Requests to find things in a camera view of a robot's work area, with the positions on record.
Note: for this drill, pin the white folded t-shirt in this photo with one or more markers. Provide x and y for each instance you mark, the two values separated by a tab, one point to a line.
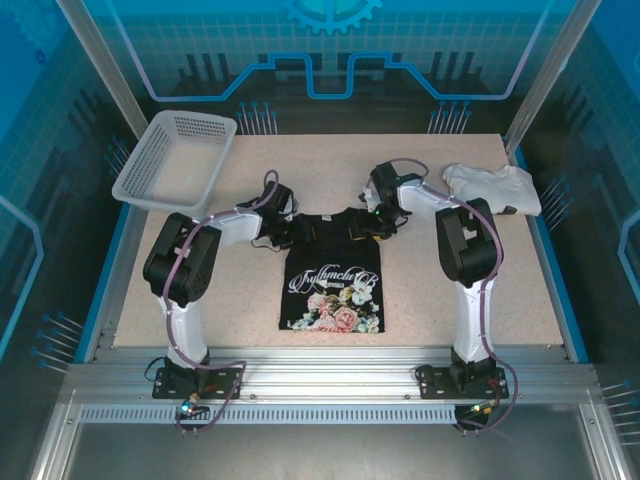
485	192

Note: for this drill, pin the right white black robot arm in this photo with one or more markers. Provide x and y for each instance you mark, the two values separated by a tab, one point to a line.
472	320

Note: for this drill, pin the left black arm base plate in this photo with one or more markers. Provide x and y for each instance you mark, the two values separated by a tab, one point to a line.
225	375

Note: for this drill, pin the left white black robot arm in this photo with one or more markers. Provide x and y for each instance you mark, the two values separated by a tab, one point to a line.
182	325

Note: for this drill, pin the small led connector board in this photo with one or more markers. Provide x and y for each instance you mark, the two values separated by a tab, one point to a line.
190	407
480	409

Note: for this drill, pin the left small LED connector board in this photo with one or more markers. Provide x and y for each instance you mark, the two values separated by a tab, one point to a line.
190	407

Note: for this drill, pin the black floral print t-shirt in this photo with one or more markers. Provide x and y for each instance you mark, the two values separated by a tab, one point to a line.
330	265

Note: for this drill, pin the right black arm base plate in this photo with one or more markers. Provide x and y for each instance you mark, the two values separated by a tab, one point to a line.
435	382

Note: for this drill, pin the white perforated plastic basket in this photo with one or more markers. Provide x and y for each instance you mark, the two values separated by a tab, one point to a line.
140	165

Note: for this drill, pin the right small LED connector board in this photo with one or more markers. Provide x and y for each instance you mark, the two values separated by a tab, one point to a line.
480	409

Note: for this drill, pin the left aluminium frame post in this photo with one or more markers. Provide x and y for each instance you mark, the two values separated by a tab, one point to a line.
105	65

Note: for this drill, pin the aluminium mounting rail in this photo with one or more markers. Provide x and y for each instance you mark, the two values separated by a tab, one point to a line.
325	370

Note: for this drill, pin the aluminium frame post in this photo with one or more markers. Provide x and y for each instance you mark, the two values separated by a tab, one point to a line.
105	65
550	65

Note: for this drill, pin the right aluminium frame post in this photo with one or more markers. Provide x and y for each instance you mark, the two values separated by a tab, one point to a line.
550	65

